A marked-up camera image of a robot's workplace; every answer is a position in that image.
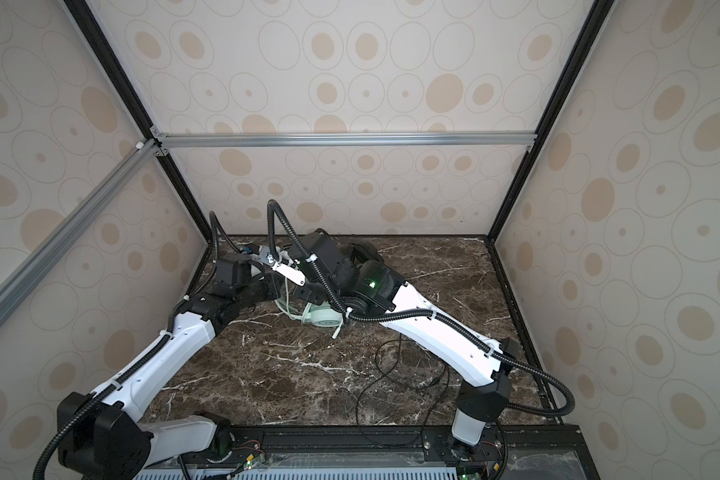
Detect black vertical frame post left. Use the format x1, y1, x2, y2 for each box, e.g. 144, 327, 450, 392
62, 0, 212, 243

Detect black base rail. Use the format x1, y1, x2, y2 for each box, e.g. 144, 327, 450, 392
95, 424, 601, 480

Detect black vertical frame post right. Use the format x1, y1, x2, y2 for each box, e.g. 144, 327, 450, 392
486, 0, 615, 246

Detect mint green headphones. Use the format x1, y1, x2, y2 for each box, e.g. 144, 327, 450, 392
275, 289, 344, 339

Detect black vertical frame post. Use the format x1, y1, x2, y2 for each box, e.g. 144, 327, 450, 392
62, 0, 212, 243
486, 0, 615, 246

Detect black headphone cable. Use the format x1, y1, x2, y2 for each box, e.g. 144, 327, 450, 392
355, 335, 457, 448

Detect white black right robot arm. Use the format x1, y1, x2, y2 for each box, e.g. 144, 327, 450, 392
267, 199, 576, 448

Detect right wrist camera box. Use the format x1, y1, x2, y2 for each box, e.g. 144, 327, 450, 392
258, 245, 306, 286

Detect silver aluminium left rail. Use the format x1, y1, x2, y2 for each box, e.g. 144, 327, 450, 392
0, 139, 158, 328

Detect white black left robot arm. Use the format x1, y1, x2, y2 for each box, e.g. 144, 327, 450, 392
32, 212, 282, 479

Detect black blue headphones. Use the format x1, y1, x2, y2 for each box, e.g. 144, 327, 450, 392
346, 242, 385, 265

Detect silver aluminium rail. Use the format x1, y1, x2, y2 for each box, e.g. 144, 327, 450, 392
0, 139, 158, 328
157, 131, 537, 148

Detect silver aluminium back rail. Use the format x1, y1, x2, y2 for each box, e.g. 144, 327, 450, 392
157, 131, 537, 148

